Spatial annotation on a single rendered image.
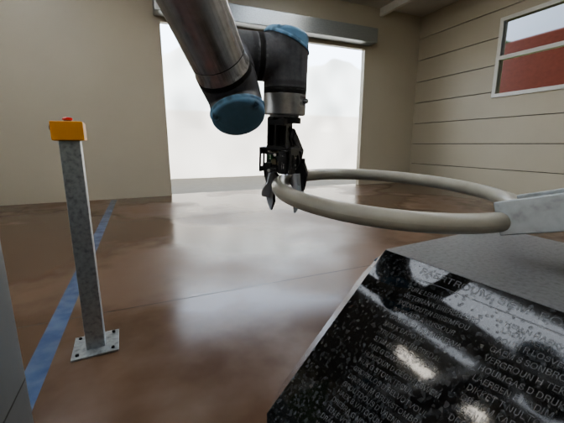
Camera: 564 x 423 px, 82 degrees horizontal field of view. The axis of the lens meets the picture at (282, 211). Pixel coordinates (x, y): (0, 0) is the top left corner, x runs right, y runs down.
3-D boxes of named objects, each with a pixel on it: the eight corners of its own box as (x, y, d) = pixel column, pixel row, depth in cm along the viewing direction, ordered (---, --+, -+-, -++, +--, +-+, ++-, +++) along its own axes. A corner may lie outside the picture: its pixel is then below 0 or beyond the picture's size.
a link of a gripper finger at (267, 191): (252, 210, 74) (261, 171, 71) (263, 204, 79) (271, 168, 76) (264, 214, 73) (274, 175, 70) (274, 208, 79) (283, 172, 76)
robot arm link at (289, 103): (273, 96, 74) (314, 96, 71) (272, 118, 75) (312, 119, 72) (256, 91, 66) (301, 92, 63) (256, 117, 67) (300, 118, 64)
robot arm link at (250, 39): (199, 48, 54) (271, 54, 58) (195, 13, 60) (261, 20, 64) (199, 95, 62) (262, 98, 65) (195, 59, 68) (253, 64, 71)
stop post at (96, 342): (118, 330, 175) (96, 122, 153) (118, 351, 158) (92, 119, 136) (75, 339, 167) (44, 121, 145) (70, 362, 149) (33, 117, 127)
